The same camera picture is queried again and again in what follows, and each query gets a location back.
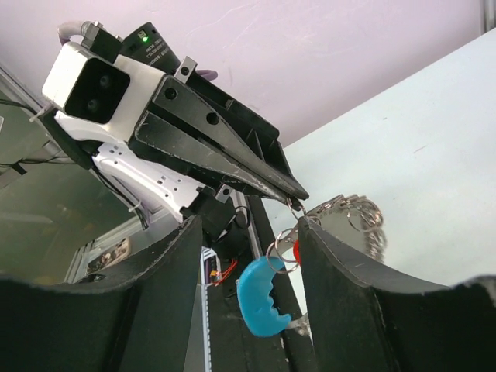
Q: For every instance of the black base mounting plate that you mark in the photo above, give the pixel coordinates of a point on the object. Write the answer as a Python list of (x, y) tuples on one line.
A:
[(233, 346)]

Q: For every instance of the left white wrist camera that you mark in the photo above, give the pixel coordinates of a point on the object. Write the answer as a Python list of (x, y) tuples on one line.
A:
[(99, 100)]

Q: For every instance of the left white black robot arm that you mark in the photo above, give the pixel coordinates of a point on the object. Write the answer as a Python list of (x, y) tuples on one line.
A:
[(143, 185)]

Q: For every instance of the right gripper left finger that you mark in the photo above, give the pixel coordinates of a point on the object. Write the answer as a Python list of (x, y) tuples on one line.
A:
[(133, 316)]

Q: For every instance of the white slotted cable duct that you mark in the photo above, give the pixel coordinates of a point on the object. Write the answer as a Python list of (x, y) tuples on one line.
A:
[(209, 263)]

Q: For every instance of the red key tag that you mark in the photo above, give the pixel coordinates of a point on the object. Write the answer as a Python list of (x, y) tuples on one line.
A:
[(295, 252)]

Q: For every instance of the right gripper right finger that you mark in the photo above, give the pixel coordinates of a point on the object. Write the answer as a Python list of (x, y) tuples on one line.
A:
[(366, 316)]

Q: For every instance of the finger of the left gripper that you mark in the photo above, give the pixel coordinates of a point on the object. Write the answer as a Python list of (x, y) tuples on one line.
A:
[(258, 139), (159, 141)]

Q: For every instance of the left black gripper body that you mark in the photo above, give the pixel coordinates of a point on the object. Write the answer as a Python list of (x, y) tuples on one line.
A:
[(180, 129)]

